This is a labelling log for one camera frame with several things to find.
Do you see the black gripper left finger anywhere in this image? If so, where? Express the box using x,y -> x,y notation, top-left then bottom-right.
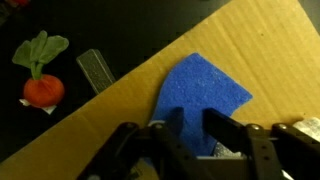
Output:
76,107 -> 214,180

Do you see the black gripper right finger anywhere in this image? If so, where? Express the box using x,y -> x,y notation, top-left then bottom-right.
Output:
203,108 -> 320,180

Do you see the blue pouch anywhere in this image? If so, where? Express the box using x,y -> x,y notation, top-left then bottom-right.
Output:
151,53 -> 253,156

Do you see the red and green plush radish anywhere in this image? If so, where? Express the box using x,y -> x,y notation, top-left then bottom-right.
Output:
12,30 -> 69,115

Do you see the white knitted cloth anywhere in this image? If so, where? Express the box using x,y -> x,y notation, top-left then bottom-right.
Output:
212,117 -> 320,157

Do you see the large cardboard box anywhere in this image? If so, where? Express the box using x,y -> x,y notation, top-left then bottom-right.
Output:
0,0 -> 320,180

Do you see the black rectangular block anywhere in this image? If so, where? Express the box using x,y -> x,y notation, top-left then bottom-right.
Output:
76,49 -> 116,94

